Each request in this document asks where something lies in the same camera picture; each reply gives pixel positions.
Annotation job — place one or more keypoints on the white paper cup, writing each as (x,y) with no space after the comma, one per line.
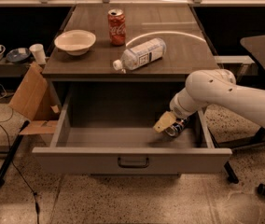
(38,52)

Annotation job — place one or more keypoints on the grey open drawer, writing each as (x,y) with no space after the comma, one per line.
(102,121)

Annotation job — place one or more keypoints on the brown cardboard box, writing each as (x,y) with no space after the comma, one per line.
(37,100)

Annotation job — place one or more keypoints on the black stand leg left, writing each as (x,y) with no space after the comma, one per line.
(9,158)

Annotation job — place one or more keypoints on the blue pepsi can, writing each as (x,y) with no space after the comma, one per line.
(176,128)

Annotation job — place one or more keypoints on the black drawer handle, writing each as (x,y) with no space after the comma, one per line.
(133,164)

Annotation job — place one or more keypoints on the red coca-cola can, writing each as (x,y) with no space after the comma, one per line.
(117,27)

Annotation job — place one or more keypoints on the blue bowl on shelf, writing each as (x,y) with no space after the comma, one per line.
(20,55)

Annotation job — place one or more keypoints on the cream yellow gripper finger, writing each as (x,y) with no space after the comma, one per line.
(166,120)

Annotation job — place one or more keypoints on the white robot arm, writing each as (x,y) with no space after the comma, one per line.
(214,87)

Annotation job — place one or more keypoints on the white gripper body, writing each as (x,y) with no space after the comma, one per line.
(178,110)

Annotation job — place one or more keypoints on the clear plastic water bottle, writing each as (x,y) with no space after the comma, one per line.
(141,55)

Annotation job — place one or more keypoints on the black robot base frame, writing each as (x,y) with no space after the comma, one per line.
(257,139)

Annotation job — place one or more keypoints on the white ceramic bowl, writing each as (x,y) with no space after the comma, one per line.
(75,42)

